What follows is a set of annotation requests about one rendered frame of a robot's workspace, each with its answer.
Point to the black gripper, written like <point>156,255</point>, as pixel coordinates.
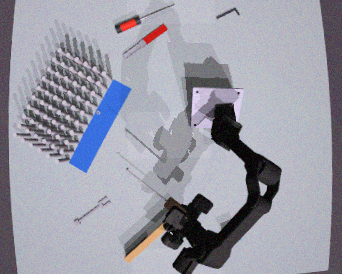
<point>199,204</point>

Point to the grey metal wrench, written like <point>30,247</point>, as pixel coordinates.
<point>77,222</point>

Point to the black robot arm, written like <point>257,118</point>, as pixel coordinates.
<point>210,248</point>

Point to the red-handled screwdriver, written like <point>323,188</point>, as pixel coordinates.
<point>134,22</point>

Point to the tan flat bar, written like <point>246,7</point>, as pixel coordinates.
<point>144,243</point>

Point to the blue flat strip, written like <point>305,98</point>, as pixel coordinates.
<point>99,125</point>

